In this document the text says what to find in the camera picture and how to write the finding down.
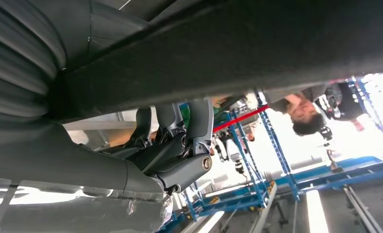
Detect blue metal shelf rack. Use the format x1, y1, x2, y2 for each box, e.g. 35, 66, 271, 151
159, 91, 302, 233
275, 77, 383, 194

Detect red barrier belt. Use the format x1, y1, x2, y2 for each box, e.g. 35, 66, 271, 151
212, 104, 271, 133

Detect person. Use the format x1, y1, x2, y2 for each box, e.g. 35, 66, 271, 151
263, 80, 367, 137

